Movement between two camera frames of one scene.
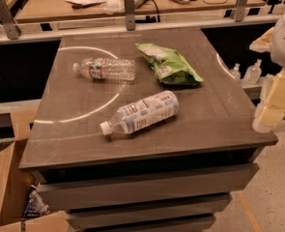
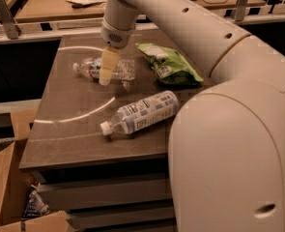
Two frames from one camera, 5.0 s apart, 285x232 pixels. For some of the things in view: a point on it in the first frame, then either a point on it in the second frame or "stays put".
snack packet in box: (36, 206) stays put
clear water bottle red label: (111, 69) stays put
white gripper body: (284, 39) → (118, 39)
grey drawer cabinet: (145, 130) stays put
